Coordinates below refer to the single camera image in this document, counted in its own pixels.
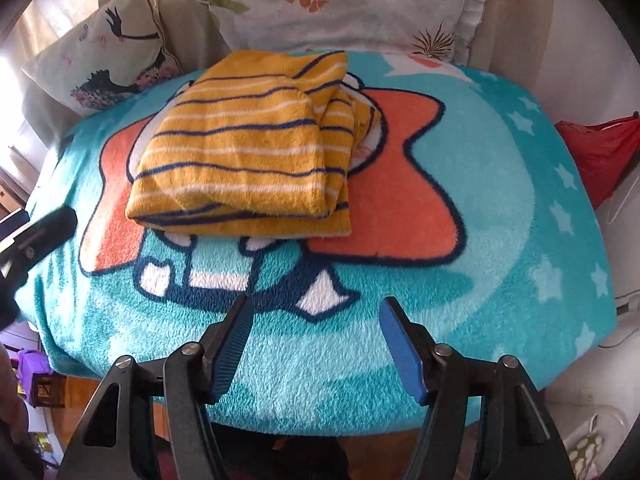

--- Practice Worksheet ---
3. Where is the yellow striped knit sweater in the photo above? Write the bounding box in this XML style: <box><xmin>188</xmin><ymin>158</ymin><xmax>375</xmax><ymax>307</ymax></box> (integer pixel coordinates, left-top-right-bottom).
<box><xmin>126</xmin><ymin>51</ymin><xmax>381</xmax><ymax>238</ymax></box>

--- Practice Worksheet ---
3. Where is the person's left hand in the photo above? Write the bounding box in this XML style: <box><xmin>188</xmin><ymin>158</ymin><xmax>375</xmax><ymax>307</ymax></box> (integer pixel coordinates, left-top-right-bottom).
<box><xmin>0</xmin><ymin>347</ymin><xmax>28</xmax><ymax>443</ymax></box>

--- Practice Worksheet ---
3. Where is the patterned white bag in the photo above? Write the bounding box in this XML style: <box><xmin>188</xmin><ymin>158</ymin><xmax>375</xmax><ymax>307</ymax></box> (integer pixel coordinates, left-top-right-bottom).
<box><xmin>563</xmin><ymin>405</ymin><xmax>629</xmax><ymax>479</ymax></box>

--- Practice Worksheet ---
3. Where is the purple cloth on stool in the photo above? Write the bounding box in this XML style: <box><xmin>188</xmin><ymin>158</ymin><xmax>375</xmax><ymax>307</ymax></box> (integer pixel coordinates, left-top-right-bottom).
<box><xmin>17</xmin><ymin>350</ymin><xmax>54</xmax><ymax>389</ymax></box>

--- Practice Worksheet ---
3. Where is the cream cushion black silhouette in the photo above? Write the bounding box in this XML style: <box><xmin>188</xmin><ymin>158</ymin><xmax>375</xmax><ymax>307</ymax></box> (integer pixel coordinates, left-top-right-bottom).
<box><xmin>23</xmin><ymin>0</ymin><xmax>181</xmax><ymax>117</ymax></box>

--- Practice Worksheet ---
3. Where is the turquoise star fleece blanket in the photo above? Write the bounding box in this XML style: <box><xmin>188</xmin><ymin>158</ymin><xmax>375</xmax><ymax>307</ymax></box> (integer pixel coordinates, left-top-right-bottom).
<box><xmin>16</xmin><ymin>52</ymin><xmax>616</xmax><ymax>436</ymax></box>

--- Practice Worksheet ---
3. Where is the red plastic bag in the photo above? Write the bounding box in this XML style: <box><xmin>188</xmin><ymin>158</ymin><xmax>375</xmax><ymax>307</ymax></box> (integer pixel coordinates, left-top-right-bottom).
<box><xmin>555</xmin><ymin>112</ymin><xmax>639</xmax><ymax>209</ymax></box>

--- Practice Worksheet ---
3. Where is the beige upholstered headboard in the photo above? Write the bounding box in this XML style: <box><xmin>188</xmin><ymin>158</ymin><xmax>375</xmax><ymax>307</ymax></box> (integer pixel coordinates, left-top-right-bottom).
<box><xmin>2</xmin><ymin>0</ymin><xmax>554</xmax><ymax>145</ymax></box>

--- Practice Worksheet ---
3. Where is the white leaf print pillow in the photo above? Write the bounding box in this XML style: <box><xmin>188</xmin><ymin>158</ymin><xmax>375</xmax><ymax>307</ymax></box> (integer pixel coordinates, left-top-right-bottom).
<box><xmin>196</xmin><ymin>0</ymin><xmax>487</xmax><ymax>65</ymax></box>

